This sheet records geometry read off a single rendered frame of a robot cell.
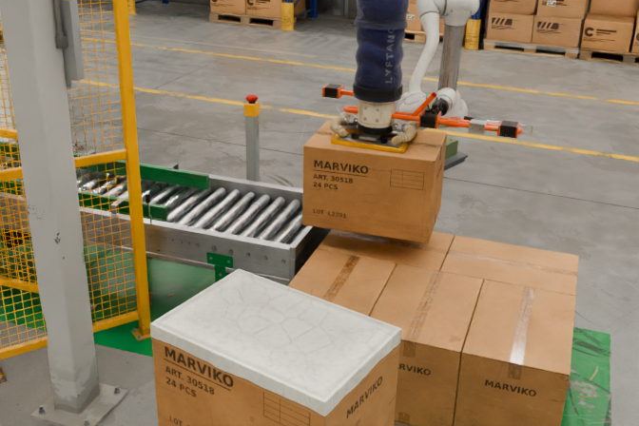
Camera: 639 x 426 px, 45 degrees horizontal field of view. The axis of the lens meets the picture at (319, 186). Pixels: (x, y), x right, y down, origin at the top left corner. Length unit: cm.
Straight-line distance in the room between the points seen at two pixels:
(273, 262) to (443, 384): 102
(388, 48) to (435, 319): 117
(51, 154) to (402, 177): 147
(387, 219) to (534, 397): 102
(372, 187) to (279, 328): 138
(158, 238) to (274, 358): 187
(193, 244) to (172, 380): 155
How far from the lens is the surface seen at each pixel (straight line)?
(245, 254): 367
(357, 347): 215
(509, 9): 1052
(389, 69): 341
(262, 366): 208
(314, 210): 358
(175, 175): 438
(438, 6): 402
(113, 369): 388
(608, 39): 1054
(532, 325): 326
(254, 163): 442
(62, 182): 312
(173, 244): 385
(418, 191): 342
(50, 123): 302
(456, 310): 328
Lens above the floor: 224
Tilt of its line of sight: 23 degrees down
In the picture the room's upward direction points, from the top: 1 degrees clockwise
